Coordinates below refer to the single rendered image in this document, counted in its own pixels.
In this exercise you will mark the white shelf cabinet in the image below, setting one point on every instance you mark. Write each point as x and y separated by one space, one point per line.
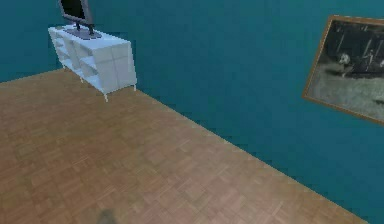
110 63

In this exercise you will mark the grey television set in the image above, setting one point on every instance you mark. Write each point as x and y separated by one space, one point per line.
76 13

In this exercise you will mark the wood framed grey picture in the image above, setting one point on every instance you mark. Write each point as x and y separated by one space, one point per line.
353 70

